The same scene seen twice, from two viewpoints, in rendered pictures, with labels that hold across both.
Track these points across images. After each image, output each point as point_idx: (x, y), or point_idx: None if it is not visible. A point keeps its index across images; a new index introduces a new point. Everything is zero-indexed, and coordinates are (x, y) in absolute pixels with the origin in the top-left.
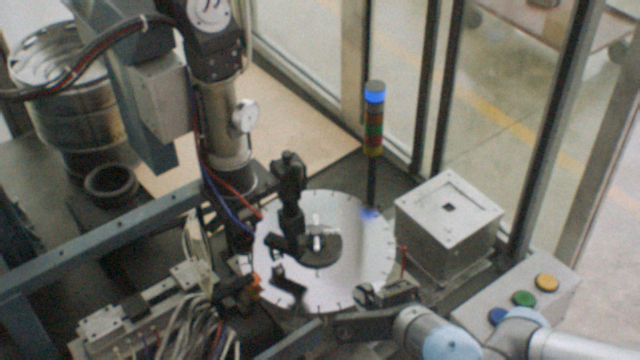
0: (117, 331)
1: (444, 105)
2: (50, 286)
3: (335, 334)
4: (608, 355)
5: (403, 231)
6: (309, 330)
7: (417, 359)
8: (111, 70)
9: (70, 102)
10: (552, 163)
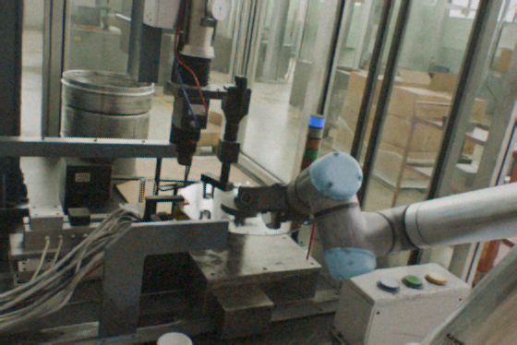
0: (55, 221)
1: (368, 159)
2: (17, 219)
3: (238, 199)
4: (477, 191)
5: (317, 244)
6: (216, 221)
7: (304, 185)
8: (135, 0)
9: (94, 100)
10: (449, 179)
